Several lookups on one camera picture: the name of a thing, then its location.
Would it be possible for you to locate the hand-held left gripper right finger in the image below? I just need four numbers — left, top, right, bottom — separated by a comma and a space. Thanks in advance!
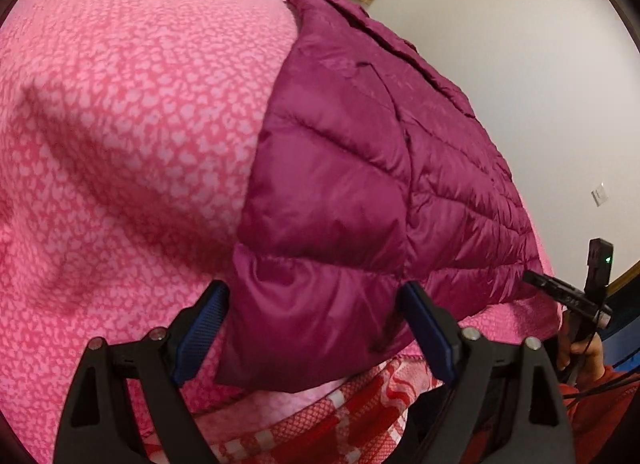
397, 280, 576, 464

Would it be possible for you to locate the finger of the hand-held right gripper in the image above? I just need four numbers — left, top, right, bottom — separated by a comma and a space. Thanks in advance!
522, 270, 613, 329

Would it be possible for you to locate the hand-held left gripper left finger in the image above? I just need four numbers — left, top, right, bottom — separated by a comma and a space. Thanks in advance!
52, 280, 231, 464

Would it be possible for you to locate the magenta puffer jacket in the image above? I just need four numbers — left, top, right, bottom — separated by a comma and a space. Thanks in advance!
216, 0, 563, 392

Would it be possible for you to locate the person's right hand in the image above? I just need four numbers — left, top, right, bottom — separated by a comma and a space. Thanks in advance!
570, 329, 608, 380

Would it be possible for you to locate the red checked bed sheet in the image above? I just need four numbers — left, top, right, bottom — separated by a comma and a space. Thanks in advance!
192, 356, 451, 464

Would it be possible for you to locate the pink and blue printed blanket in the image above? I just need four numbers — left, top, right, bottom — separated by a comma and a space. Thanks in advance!
0, 0, 563, 464

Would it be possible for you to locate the wooden door frame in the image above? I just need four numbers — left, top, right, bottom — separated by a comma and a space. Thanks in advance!
607, 259, 640, 295

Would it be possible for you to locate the black cable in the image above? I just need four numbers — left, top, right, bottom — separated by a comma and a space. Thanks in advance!
562, 334, 640, 400

